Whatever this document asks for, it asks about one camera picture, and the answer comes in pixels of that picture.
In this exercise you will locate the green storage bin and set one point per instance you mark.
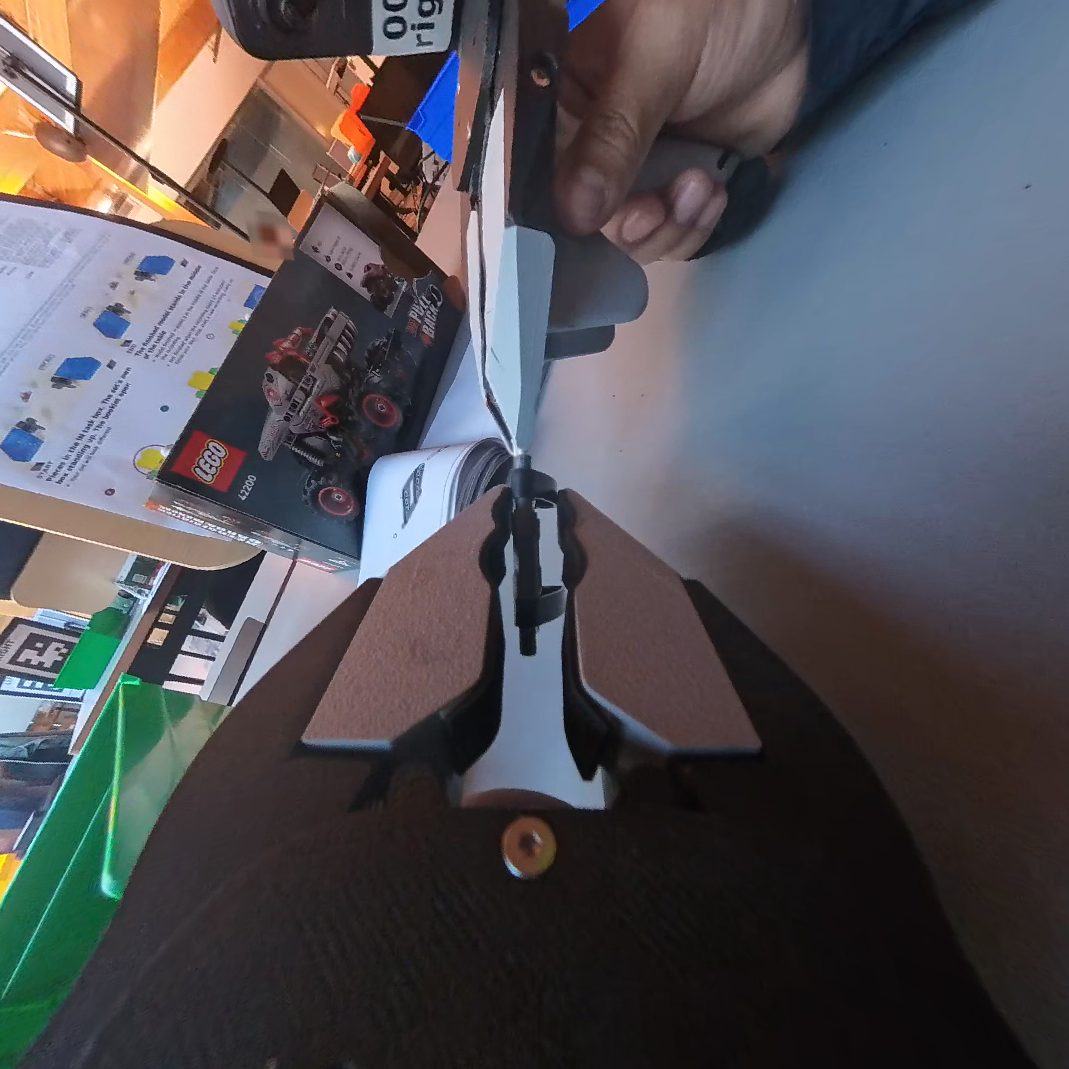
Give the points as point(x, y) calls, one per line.
point(83, 835)

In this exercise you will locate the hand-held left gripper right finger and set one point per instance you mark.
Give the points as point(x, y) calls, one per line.
point(651, 651)

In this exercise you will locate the blue plastic bin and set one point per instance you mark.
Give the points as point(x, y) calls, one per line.
point(434, 108)

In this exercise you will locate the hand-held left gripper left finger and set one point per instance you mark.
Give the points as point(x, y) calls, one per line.
point(401, 651)

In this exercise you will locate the person's right hand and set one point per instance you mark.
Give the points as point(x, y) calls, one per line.
point(710, 75)

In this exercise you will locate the orange plastic bin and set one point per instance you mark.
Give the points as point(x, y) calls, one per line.
point(351, 125)

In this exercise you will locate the black white marker tag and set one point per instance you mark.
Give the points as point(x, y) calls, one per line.
point(33, 656)

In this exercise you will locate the black lego set box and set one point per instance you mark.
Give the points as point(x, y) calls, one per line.
point(334, 376)

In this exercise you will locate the person's right forearm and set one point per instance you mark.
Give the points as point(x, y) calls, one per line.
point(877, 42)

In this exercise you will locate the black lego frame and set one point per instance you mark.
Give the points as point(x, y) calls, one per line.
point(526, 543)

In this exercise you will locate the lego instruction booklet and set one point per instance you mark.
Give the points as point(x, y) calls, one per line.
point(434, 493)

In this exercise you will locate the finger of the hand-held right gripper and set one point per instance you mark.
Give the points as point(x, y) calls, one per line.
point(518, 334)
point(478, 317)

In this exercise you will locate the printed paper sheet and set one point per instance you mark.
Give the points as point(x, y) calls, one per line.
point(100, 334)

